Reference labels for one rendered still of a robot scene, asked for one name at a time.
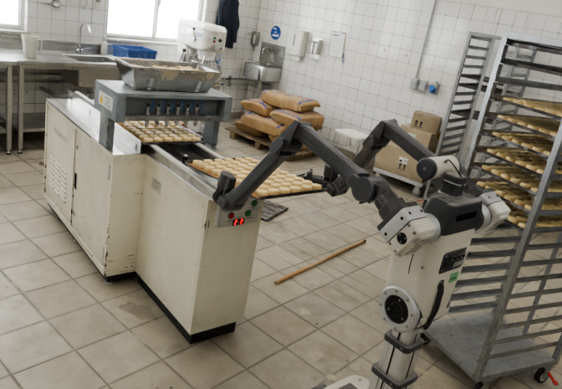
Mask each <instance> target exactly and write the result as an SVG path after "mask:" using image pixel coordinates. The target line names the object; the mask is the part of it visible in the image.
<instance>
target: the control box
mask: <svg viewBox="0 0 562 389"><path fill-rule="evenodd" d="M254 200H257V202H258V203H257V205H256V206H253V205H252V202H253V201H254ZM260 202H261V200H258V199H256V198H254V197H251V196H250V197H249V199H248V200H247V201H246V202H245V205H244V206H243V207H242V208H241V209H240V210H239V211H227V212H224V211H223V210H222V209H221V208H220V207H219V206H218V204H217V209H216V215H215V221H214V226H215V227H216V228H223V227H229V226H235V225H234V221H235V220H238V221H235V222H237V224H236V223H235V224H236V225H241V224H240V220H241V219H243V220H241V221H243V223H242V222H241V223H242V224H246V223H256V222H257V220H258V212H259V207H260ZM246 211H250V212H251V215H250V216H249V217H247V216H246ZM231 212H232V213H234V218H232V219H230V218H229V217H228V215H229V214H230V213H231Z"/></svg>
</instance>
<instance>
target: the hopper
mask: <svg viewBox="0 0 562 389"><path fill-rule="evenodd" d="M113 58H114V60H115V63H116V65H117V68H118V70H119V72H120V76H121V78H122V80H123V82H124V84H125V85H127V86H129V87H131V88H132V89H133V90H151V91H172V92H193V93H207V92H208V91H209V90H210V89H211V87H212V86H213V85H214V84H215V82H216V81H217V79H218V78H219V77H220V75H221V74H222V72H220V71H218V70H215V69H212V68H209V67H207V66H205V65H203V64H197V63H186V62H176V61H165V60H154V59H134V58H124V57H113ZM152 65H157V66H161V68H164V69H161V68H151V66H152ZM177 66H182V67H187V66H190V67H192V68H193V69H198V70H200V71H196V70H184V69H178V68H177ZM168 68H175V69H168Z"/></svg>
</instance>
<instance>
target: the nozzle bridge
mask: <svg viewBox="0 0 562 389"><path fill-rule="evenodd" d="M152 98H153V100H154V103H153V107H152V110H151V111H150V114H149V115H146V107H147V103H150V108H151V106H152ZM162 99H164V105H163V109H162V111H160V115H156V107H157V104H158V103H159V104H160V107H162V103H163V100H162ZM172 99H174V105H173V109H172V111H170V115H166V107H167V104H170V107H172V103H173V100H172ZM182 99H183V100H184V104H183V108H182ZM192 100H193V107H192ZM201 100H202V101H201ZM177 104H180V110H181V108H182V111H180V114H179V115H176V108H177ZM187 104H189V109H191V107H192V110H191V111H190V112H189V115H185V114H186V105H187ZM196 105H198V108H199V110H200V109H201V105H202V109H201V111H199V112H198V115H195V107H196ZM94 107H95V108H96V109H97V110H99V111H100V133H99V143H100V144H101V145H102V146H103V147H104V148H105V149H113V143H114V132H115V122H116V123H124V122H125V121H205V123H204V130H203V136H202V138H203V139H205V140H207V143H208V144H210V145H211V146H216V145H217V138H218V131H219V125H220V121H221V122H229V121H230V115H231V109H232V96H230V95H226V94H224V93H223V92H220V91H218V90H215V89H213V88H211V89H210V90H209V91H208V92H207V93H193V92H172V91H151V90H133V89H132V88H131V87H129V86H127V85H125V84H124V82H123V81H118V80H101V79H97V80H96V81H95V105H94Z"/></svg>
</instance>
